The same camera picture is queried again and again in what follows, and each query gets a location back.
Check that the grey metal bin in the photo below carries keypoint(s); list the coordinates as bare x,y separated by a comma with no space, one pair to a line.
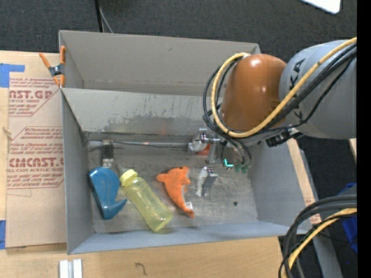
162,117

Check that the small orange object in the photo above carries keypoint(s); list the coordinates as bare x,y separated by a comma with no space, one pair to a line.
204,150

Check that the brown cardboard board, red print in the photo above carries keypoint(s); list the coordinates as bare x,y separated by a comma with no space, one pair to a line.
34,201

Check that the black cylinder on white bracket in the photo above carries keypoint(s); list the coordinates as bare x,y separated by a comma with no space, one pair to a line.
276,139

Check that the yellow plastic bottle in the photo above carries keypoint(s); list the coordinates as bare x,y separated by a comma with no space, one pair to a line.
146,200

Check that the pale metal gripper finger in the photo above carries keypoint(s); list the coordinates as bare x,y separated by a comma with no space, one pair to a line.
200,184
209,182

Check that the orange toy dolphin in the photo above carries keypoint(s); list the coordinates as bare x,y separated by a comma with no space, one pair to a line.
177,185

